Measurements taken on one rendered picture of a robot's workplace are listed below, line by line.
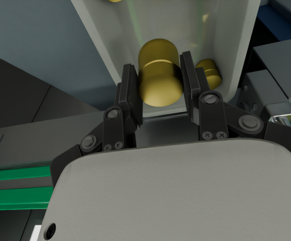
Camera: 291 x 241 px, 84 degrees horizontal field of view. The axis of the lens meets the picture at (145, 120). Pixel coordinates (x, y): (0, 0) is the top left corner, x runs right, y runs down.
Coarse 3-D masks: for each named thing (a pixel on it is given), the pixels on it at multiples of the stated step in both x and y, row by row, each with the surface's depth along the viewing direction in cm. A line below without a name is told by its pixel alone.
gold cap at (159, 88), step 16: (144, 48) 13; (160, 48) 12; (176, 48) 13; (144, 64) 12; (160, 64) 11; (176, 64) 12; (144, 80) 11; (160, 80) 11; (176, 80) 11; (144, 96) 12; (160, 96) 12; (176, 96) 12
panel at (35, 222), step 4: (36, 220) 48; (40, 220) 48; (32, 224) 48; (36, 224) 47; (40, 224) 47; (32, 228) 47; (28, 232) 47; (32, 232) 46; (28, 236) 46; (28, 240) 45
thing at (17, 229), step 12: (0, 216) 55; (12, 216) 54; (24, 216) 53; (36, 216) 52; (0, 228) 53; (12, 228) 52; (24, 228) 51; (0, 240) 50; (12, 240) 49; (24, 240) 49
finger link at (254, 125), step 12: (180, 60) 11; (192, 60) 10; (192, 72) 10; (204, 72) 11; (192, 84) 9; (204, 84) 10; (192, 96) 9; (192, 108) 9; (228, 108) 9; (192, 120) 11; (228, 120) 8; (240, 120) 8; (252, 120) 8; (228, 132) 9; (240, 132) 8; (252, 132) 8
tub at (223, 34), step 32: (96, 0) 18; (128, 0) 21; (160, 0) 21; (192, 0) 21; (224, 0) 20; (256, 0) 15; (96, 32) 17; (128, 32) 24; (160, 32) 24; (192, 32) 24; (224, 32) 21; (224, 64) 24; (224, 96) 26
